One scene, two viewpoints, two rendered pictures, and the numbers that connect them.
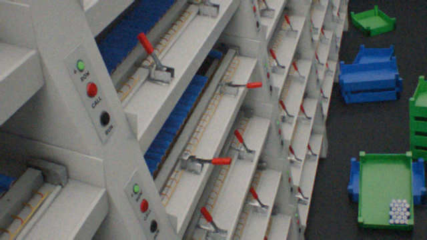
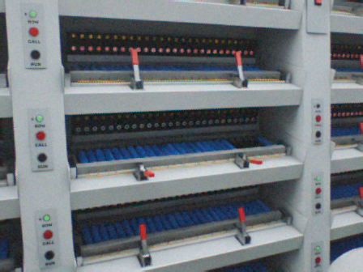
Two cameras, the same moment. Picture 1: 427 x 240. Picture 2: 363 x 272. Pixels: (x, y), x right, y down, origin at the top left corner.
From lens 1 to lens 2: 0.67 m
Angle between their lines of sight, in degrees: 47
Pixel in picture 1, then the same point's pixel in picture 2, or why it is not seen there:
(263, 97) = (302, 206)
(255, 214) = not seen: outside the picture
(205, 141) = (174, 172)
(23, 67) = not seen: outside the picture
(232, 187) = (202, 247)
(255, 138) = (269, 235)
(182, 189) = (114, 180)
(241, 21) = (297, 123)
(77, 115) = (13, 37)
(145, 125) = (83, 92)
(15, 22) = not seen: outside the picture
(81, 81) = (27, 22)
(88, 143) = (11, 57)
